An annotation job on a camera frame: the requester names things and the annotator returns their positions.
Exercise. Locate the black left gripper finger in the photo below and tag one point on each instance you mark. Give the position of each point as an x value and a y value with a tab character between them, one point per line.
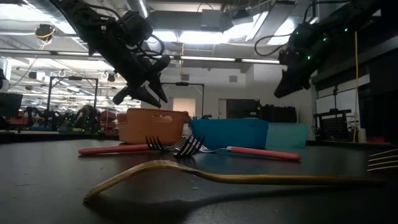
157	85
146	95

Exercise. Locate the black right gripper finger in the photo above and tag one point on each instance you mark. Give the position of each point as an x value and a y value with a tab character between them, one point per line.
289	84

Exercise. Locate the gold fork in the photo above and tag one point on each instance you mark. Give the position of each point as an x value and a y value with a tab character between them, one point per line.
248	179

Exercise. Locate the gold fork tines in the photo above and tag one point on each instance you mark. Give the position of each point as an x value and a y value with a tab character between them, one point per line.
385	163

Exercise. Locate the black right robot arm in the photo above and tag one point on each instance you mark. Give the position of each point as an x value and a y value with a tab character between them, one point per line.
342	18

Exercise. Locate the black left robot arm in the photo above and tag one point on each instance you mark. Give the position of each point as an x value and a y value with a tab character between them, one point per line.
90	28

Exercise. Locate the black storage cases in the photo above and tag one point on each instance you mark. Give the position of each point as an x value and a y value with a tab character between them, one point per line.
276	114

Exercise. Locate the ceiling light strip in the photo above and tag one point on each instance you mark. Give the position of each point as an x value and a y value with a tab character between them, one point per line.
261	61
208	58

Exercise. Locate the orange plastic bin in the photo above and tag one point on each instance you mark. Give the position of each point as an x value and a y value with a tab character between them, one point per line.
140	130

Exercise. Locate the teal plastic bin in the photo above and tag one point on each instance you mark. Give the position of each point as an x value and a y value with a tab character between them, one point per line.
287	135

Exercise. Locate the black pegboard rack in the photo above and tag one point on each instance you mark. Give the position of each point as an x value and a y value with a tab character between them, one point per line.
334	127

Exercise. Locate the blue plastic bin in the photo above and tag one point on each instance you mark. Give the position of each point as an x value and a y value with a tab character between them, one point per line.
230	133

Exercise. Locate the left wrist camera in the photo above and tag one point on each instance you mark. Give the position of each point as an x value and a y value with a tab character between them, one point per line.
136	28

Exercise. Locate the black gantry frame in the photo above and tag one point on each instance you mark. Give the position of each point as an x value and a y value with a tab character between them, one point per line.
49	93
202	99

